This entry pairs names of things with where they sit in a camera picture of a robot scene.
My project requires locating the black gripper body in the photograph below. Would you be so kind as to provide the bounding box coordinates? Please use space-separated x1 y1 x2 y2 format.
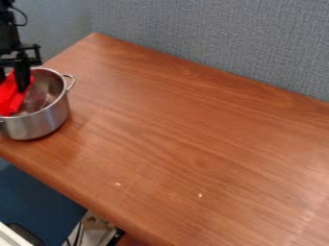
0 18 44 68

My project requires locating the red rectangular block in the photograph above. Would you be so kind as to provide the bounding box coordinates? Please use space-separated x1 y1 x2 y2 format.
0 70 34 116

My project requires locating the stainless steel pot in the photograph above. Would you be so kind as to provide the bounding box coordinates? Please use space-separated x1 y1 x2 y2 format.
0 67 76 140

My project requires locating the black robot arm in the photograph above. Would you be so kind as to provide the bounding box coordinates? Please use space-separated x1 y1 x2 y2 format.
0 0 42 92

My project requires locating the white object at corner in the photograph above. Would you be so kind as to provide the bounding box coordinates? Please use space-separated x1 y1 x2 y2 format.
0 222 25 246

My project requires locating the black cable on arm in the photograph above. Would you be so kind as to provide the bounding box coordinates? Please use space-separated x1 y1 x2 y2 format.
9 6 29 28

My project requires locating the metal table leg frame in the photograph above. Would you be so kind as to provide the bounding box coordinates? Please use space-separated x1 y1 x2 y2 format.
62 210 124 246

